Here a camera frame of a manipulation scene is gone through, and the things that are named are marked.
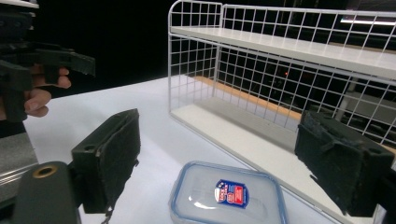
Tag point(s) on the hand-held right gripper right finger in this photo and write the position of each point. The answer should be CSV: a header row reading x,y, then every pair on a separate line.
x,y
339,161

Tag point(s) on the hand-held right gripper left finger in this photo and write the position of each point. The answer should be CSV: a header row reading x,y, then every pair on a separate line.
x,y
109,155

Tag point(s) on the clear blue-rimmed plastic food container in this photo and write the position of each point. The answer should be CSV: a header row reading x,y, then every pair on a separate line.
x,y
229,196

